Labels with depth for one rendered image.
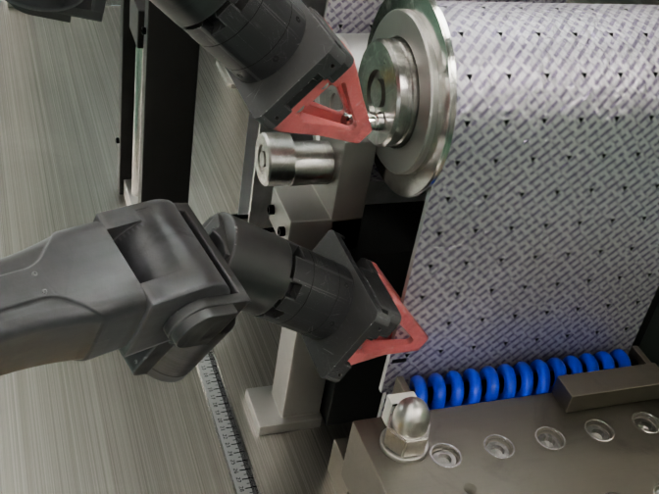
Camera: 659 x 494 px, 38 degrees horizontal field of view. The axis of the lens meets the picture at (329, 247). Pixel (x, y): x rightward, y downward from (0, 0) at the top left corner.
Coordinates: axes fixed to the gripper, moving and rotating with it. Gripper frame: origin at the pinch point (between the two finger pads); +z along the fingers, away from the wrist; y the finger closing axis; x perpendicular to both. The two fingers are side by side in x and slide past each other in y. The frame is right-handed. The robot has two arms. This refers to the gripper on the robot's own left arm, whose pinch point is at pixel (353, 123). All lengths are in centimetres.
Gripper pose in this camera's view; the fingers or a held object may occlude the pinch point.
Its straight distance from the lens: 65.6
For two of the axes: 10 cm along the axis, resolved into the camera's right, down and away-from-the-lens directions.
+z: 5.9, 4.6, 6.7
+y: 3.4, 6.0, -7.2
